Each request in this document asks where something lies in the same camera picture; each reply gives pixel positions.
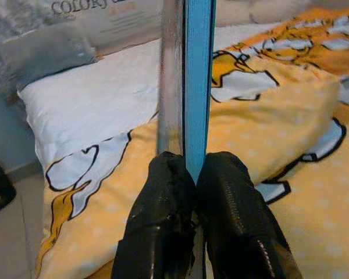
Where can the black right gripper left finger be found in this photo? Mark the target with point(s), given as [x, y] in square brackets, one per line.
[160, 218]

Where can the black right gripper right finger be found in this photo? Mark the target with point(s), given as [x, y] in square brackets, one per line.
[235, 226]

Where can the yellow egg print blanket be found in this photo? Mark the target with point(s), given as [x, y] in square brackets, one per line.
[279, 130]

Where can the thin glossy book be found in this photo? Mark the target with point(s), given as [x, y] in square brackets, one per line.
[197, 87]

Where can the grey pillow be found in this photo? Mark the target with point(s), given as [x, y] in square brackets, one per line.
[46, 55]

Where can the white quilted mattress pad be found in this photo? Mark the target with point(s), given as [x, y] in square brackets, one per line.
[90, 96]

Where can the black bag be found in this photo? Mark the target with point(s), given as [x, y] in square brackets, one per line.
[0, 186]

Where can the printed grey headboard cushion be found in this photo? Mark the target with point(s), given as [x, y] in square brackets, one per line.
[119, 20]

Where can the long beige bolster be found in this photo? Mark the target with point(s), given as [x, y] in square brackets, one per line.
[273, 11]

